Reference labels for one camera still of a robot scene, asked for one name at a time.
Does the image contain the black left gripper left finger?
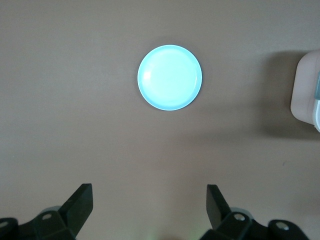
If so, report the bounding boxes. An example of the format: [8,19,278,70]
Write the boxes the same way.
[31,183,94,240]

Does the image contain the white lidded storage box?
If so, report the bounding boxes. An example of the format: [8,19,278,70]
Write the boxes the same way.
[290,48,320,133]

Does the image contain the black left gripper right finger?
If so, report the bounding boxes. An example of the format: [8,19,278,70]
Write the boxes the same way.
[202,184,270,240]

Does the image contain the light blue round plate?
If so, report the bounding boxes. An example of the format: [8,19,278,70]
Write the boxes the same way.
[137,44,204,112]

